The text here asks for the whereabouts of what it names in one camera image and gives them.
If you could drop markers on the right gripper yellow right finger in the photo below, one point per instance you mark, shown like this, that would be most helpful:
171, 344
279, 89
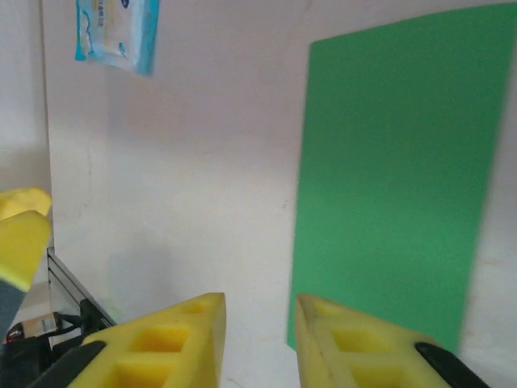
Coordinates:
363, 355

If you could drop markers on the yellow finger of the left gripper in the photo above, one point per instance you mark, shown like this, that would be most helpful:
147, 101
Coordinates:
22, 246
24, 200

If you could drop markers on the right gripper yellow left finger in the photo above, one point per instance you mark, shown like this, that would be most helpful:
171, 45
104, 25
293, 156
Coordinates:
161, 351

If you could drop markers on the green paper sheet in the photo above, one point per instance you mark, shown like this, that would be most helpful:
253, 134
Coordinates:
396, 182

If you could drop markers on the light blue wet wipes packet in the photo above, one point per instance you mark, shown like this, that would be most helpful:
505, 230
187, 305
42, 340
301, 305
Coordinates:
117, 36

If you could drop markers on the aluminium mounting rail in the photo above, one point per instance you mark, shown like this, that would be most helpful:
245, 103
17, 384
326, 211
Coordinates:
76, 283

